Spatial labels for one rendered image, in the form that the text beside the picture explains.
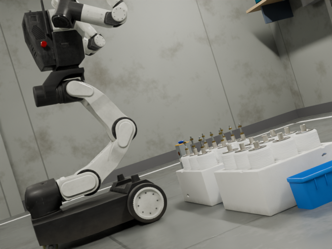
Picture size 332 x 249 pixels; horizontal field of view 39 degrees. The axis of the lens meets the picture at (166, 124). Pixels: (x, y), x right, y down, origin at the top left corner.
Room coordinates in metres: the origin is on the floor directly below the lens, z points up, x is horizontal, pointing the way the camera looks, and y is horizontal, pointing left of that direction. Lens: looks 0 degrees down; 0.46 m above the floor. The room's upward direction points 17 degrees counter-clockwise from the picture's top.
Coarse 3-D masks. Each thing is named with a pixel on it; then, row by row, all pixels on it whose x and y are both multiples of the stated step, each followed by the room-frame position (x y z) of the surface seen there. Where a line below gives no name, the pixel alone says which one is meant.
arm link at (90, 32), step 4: (84, 24) 2.94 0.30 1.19; (88, 24) 2.95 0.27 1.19; (84, 28) 2.94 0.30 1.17; (88, 28) 2.94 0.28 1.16; (92, 28) 2.96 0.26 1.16; (88, 32) 2.94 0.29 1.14; (92, 32) 2.95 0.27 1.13; (96, 32) 2.97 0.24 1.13; (88, 36) 2.95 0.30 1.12; (92, 36) 2.95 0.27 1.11; (100, 48) 2.96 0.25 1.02; (92, 52) 2.98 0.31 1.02
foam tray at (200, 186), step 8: (208, 168) 2.33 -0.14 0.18; (216, 168) 2.34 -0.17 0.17; (184, 176) 2.57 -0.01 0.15; (192, 176) 2.45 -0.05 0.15; (200, 176) 2.34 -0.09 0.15; (208, 176) 2.32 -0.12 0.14; (184, 184) 2.60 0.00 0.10; (192, 184) 2.48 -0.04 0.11; (200, 184) 2.38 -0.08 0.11; (208, 184) 2.32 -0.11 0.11; (216, 184) 2.33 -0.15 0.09; (184, 192) 2.64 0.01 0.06; (192, 192) 2.52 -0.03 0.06; (200, 192) 2.41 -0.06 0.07; (208, 192) 2.32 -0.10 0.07; (216, 192) 2.33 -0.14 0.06; (192, 200) 2.56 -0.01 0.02; (200, 200) 2.44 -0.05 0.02; (208, 200) 2.33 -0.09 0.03; (216, 200) 2.33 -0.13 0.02
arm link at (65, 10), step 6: (60, 0) 2.38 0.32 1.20; (66, 0) 2.37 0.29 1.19; (72, 0) 2.40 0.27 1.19; (60, 6) 2.35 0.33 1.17; (66, 6) 2.36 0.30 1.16; (72, 6) 2.37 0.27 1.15; (78, 6) 2.37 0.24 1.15; (54, 12) 2.35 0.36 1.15; (60, 12) 2.33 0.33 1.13; (66, 12) 2.35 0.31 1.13; (72, 12) 2.37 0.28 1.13; (78, 12) 2.37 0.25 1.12; (72, 18) 2.40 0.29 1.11; (78, 18) 2.39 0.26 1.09
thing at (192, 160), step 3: (192, 156) 2.49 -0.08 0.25; (195, 156) 2.48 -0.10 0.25; (189, 159) 2.50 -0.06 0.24; (192, 159) 2.49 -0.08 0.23; (195, 159) 2.48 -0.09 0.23; (189, 162) 2.53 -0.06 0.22; (192, 162) 2.49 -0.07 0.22; (195, 162) 2.48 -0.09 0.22; (192, 165) 2.50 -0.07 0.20; (195, 165) 2.48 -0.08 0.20; (198, 165) 2.48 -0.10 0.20; (192, 168) 2.50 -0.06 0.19; (195, 168) 2.49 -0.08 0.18; (198, 168) 2.48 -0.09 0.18
